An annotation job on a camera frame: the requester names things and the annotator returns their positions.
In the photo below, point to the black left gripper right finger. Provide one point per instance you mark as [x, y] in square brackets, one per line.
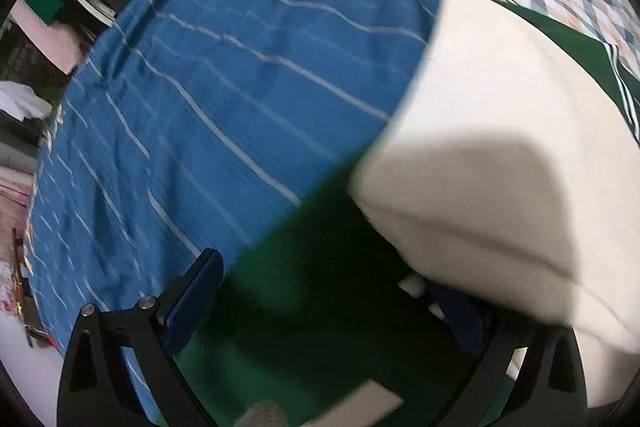
[550, 389]

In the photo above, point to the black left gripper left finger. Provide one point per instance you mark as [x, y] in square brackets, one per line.
[95, 387]

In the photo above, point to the green and cream varsity jacket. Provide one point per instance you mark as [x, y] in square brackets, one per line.
[507, 181]

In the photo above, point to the blue striped bed sheet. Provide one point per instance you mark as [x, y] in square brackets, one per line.
[233, 125]

